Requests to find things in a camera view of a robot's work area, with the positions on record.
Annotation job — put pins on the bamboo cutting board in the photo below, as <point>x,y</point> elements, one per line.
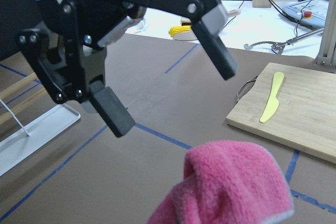
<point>305,118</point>

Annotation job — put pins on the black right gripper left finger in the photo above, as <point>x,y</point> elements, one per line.
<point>69,71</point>

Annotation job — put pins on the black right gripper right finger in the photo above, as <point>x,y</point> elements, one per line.
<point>208,18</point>

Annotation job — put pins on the pink and grey cleaning cloth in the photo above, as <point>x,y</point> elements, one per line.
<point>227,182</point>

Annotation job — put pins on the robot teach pendant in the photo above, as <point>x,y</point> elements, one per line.
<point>310,13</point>

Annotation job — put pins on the metal tongs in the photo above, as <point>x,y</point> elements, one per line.
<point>278,47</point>

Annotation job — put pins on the yellow plastic knife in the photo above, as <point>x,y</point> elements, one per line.
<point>272,102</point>

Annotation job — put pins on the yellow toy corn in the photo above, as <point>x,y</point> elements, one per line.
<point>179,29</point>

